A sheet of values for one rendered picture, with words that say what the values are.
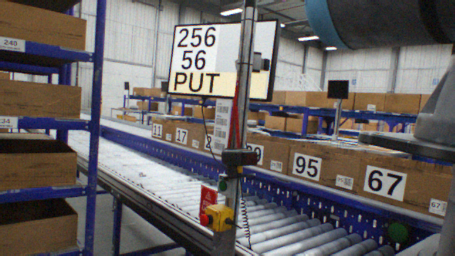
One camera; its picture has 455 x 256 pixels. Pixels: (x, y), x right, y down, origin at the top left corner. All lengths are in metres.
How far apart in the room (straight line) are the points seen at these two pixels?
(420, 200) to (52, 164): 1.27
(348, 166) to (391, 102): 4.90
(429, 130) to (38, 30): 0.96
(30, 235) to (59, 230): 0.08
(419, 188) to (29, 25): 1.39
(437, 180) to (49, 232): 1.31
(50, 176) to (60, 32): 0.42
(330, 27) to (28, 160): 0.87
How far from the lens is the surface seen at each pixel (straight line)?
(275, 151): 1.76
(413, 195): 1.41
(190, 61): 1.37
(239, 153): 0.98
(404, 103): 6.28
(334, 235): 1.41
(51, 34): 1.06
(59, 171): 1.08
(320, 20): 0.47
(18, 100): 1.05
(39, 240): 1.14
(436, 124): 0.34
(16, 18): 1.06
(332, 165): 1.55
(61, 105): 1.07
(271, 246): 1.21
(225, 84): 1.26
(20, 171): 1.06
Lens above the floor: 1.22
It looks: 5 degrees down
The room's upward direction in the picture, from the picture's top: 5 degrees clockwise
